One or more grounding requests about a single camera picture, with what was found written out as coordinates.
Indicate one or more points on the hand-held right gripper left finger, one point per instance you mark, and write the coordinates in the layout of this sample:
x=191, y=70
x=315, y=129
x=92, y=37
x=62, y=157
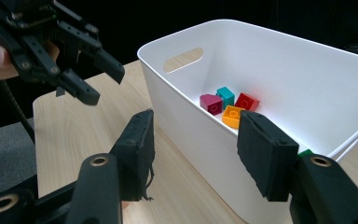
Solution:
x=136, y=155

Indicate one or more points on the red toy block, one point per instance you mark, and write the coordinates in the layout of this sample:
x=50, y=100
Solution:
x=248, y=101

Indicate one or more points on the dark green toy block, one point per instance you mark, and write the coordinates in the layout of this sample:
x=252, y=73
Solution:
x=305, y=152

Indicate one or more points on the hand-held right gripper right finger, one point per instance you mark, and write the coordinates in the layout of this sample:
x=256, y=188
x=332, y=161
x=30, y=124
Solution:
x=267, y=155

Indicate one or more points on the turquoise toy block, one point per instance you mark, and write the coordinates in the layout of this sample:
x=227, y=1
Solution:
x=226, y=95

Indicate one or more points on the white plastic bin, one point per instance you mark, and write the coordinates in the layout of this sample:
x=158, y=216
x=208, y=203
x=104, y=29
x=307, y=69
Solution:
x=292, y=77

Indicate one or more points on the orange toy block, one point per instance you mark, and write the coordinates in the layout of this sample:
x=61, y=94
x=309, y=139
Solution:
x=231, y=116

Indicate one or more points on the magenta toy block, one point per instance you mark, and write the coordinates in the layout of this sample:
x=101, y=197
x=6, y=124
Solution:
x=210, y=104

